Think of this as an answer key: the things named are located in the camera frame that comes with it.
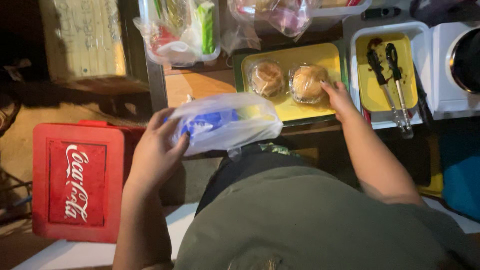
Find person's right hand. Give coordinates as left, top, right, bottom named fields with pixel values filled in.
left=320, top=80, right=361, bottom=122

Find person's left hand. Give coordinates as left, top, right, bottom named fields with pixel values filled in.
left=127, top=108, right=191, bottom=188

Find burger bun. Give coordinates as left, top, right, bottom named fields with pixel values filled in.
left=247, top=60, right=287, bottom=99
left=289, top=64, right=332, bottom=105

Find clear plastic bag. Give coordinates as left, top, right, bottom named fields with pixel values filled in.
left=167, top=92, right=284, bottom=158

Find yellow tray insert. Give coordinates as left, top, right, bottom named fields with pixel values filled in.
left=355, top=33, right=419, bottom=113

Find yellow plastic tray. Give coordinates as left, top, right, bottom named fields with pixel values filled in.
left=241, top=42, right=343, bottom=122

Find clear plastic container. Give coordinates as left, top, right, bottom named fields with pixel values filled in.
left=311, top=0, right=373, bottom=22

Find plastic bag of pink food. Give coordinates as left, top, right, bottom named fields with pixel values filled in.
left=228, top=0, right=323, bottom=39

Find white rectangular tray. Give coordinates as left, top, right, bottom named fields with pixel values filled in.
left=350, top=21, right=433, bottom=130

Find crumpled empty plastic bag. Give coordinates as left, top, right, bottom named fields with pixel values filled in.
left=220, top=23, right=262, bottom=57

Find white portable stove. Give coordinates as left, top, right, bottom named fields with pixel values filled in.
left=429, top=22, right=480, bottom=121

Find blue item in bag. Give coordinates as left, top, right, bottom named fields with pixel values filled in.
left=164, top=109, right=239, bottom=138

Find dark cloth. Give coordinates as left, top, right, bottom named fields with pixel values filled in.
left=409, top=0, right=480, bottom=28

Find olive green shirt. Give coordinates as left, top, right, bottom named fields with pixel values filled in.
left=174, top=165, right=480, bottom=270

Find black pan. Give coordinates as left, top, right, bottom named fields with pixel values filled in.
left=450, top=28, right=480, bottom=95

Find blue plastic container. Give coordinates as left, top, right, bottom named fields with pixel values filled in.
left=439, top=131, right=480, bottom=222

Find clear container with vegetable bags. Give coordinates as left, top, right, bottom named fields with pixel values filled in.
left=133, top=0, right=222, bottom=67

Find cardboard box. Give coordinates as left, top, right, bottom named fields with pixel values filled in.
left=38, top=0, right=128, bottom=82

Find red cooler box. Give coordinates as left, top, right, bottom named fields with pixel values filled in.
left=32, top=120, right=147, bottom=244

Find black-handled metal tongs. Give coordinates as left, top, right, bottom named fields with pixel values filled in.
left=366, top=43, right=415, bottom=140

